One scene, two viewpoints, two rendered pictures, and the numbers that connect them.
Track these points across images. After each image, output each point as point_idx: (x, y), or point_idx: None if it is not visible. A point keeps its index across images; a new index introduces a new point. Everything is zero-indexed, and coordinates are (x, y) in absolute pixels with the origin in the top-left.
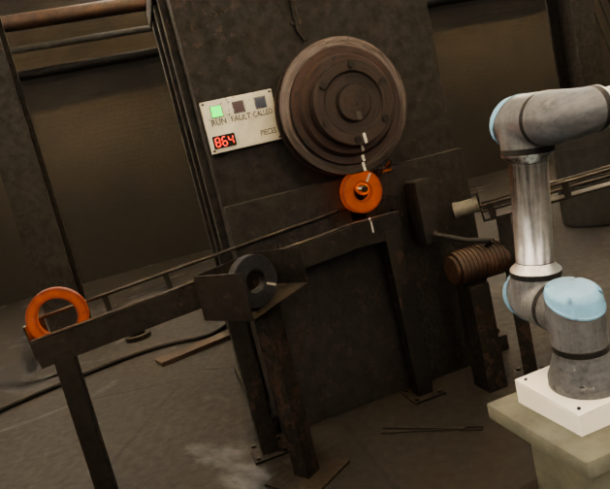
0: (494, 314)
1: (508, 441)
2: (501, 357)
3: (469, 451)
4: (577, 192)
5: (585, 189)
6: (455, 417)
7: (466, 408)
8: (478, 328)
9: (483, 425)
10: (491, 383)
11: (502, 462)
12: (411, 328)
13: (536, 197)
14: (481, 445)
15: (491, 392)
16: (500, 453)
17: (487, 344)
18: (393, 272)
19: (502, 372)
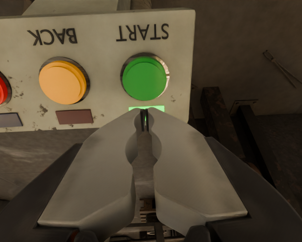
0: (217, 131)
1: (272, 26)
2: (209, 103)
3: (298, 31)
4: (140, 228)
5: (128, 230)
6: (259, 74)
7: (245, 78)
8: (232, 125)
9: (259, 55)
10: (217, 90)
11: None
12: (264, 145)
13: None
14: (286, 33)
15: (217, 86)
16: (291, 16)
17: (223, 113)
18: (293, 193)
19: (208, 95)
